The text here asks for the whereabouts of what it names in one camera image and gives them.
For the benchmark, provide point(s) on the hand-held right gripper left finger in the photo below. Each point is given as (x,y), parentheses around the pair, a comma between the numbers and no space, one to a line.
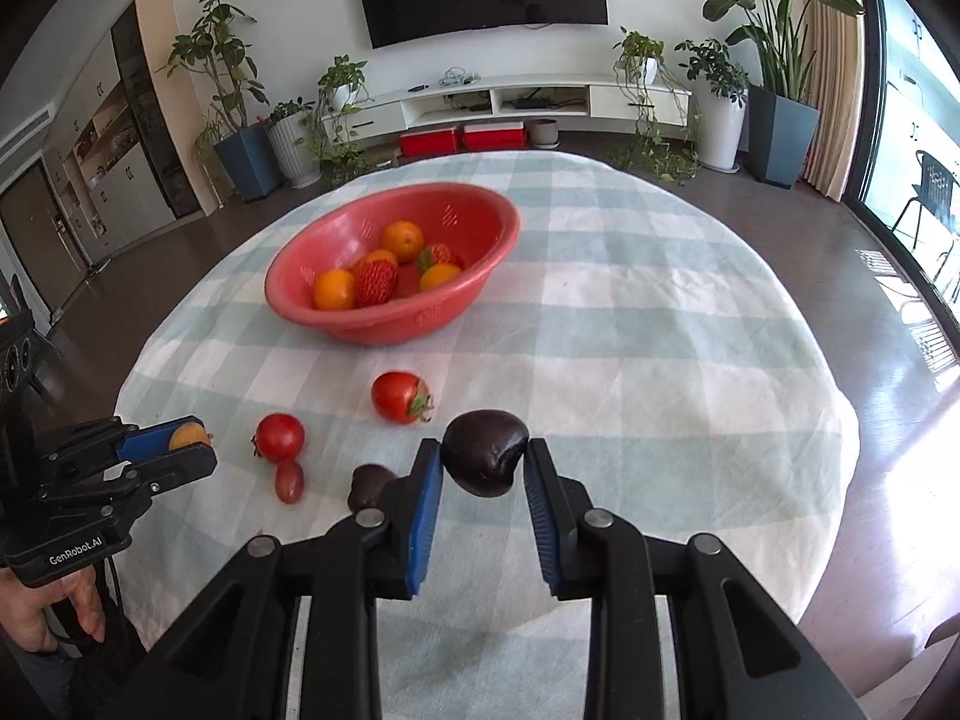
(421,517)

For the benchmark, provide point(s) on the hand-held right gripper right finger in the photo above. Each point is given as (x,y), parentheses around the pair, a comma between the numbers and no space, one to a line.
(541,517)

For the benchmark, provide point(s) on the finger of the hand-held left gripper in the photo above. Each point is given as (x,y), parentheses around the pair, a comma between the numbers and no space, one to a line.
(142,444)
(180,465)

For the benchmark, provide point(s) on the tan round fruit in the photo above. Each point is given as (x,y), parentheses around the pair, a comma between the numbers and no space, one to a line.
(187,437)

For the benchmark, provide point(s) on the dark brown heart-shaped fruit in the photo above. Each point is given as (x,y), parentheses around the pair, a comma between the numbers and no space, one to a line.
(484,457)

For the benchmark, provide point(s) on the red plastic colander bowl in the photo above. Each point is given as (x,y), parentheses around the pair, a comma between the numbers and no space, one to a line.
(390,322)

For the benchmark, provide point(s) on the orange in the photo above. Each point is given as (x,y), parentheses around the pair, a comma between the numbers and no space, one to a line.
(379,255)
(405,238)
(334,290)
(440,277)

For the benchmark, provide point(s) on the red strawberry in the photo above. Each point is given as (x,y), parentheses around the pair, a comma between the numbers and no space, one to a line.
(442,253)
(375,283)

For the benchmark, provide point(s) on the person's left forearm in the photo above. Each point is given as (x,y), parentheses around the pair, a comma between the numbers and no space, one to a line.
(26,679)

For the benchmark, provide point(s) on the person's left hand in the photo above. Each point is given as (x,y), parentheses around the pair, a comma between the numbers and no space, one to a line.
(41,615)

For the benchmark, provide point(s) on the dark purple plum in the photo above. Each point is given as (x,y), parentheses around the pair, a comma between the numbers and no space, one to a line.
(367,484)

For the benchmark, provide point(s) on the small dark red tomato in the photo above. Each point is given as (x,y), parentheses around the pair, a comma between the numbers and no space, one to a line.
(289,481)

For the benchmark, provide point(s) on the red tomato with green calyx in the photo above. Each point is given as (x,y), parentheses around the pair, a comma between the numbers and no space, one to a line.
(397,396)

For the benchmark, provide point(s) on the checked tablecloth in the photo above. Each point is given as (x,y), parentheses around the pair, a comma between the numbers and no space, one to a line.
(637,390)

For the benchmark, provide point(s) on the brown entrance door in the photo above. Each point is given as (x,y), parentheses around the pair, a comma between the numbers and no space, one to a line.
(37,240)

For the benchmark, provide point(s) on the tall tree plant blue pot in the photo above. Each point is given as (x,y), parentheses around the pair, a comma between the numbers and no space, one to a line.
(247,161)

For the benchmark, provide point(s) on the plant in white ribbed pot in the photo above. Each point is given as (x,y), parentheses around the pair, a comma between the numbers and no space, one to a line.
(294,150)

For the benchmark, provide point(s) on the dark glass display cabinet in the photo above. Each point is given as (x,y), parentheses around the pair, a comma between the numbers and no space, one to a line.
(154,112)

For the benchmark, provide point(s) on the red storage box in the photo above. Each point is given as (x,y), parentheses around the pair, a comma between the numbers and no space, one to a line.
(429,142)
(493,136)

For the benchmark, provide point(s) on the small brown round pot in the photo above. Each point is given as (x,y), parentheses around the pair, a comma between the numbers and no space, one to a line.
(545,133)

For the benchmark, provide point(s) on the white television cabinet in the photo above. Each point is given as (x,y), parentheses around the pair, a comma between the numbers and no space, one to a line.
(375,116)

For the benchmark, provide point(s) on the trailing pothos in white pot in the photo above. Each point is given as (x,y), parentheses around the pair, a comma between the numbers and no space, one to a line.
(341,82)

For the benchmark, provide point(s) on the black set-top device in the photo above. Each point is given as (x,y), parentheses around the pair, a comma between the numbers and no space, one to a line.
(532,102)

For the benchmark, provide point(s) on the bushy plant tall white pot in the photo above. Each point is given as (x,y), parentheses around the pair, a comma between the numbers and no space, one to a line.
(720,135)

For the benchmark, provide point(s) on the large-leaf plant grey-blue pot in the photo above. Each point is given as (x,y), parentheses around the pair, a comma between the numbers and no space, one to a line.
(780,135)

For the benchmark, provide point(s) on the trailing vine plant on cabinet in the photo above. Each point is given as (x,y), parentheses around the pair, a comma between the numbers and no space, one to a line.
(641,60)

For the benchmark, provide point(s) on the black balcony chair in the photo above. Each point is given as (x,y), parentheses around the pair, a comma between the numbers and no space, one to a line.
(934,187)

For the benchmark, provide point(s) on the beige curtain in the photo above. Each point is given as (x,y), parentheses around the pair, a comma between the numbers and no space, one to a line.
(829,75)

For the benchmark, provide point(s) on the white wall cabinets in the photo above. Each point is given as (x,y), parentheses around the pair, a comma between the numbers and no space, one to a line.
(124,195)

